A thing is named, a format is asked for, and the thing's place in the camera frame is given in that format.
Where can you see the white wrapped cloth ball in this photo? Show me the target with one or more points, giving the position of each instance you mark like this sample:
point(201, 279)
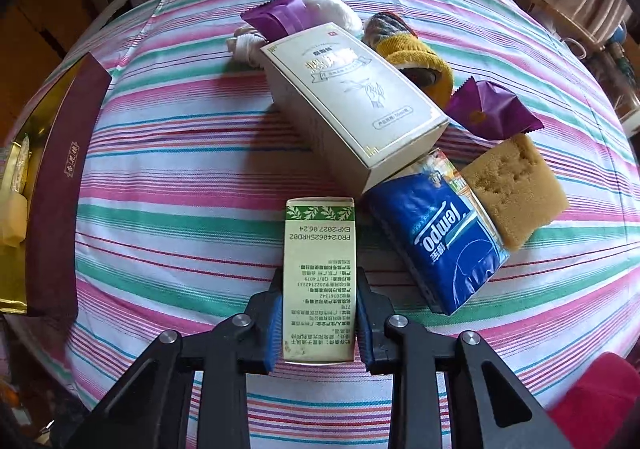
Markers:
point(327, 6)

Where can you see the blue tissue pack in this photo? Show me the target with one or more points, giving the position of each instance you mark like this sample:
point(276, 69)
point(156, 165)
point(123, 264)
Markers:
point(435, 239)

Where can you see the clear wrapped item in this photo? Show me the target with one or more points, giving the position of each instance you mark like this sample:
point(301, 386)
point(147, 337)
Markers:
point(21, 164)

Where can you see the wooden cabinet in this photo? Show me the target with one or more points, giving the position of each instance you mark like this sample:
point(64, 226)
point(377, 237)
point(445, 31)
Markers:
point(40, 29)

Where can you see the purple snack packet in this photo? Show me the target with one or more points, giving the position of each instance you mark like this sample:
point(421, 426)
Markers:
point(492, 111)
point(280, 16)

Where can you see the brown sponge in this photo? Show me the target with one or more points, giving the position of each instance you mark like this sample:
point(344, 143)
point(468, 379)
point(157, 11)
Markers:
point(515, 189)

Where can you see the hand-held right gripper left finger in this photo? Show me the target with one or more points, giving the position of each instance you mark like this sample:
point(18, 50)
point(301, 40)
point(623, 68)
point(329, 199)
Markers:
point(274, 329)

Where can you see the large cream box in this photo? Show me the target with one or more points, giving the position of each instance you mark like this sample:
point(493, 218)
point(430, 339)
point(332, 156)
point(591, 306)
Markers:
point(350, 104)

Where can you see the striped tablecloth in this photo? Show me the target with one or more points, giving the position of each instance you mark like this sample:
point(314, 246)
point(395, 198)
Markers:
point(175, 154)

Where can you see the yellow sponge block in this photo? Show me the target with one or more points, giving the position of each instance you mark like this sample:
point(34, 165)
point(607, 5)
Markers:
point(12, 221)

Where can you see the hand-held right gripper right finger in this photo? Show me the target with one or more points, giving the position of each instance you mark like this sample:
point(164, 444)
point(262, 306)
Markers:
point(364, 334)

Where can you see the maroon gift box gold interior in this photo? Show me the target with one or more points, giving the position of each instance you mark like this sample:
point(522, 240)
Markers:
point(60, 179)

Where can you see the green-edged orange snack packet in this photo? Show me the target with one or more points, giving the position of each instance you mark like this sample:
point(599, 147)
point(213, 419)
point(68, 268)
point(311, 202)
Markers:
point(317, 279)

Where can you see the red cloth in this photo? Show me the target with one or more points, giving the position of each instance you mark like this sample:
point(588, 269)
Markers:
point(600, 399)

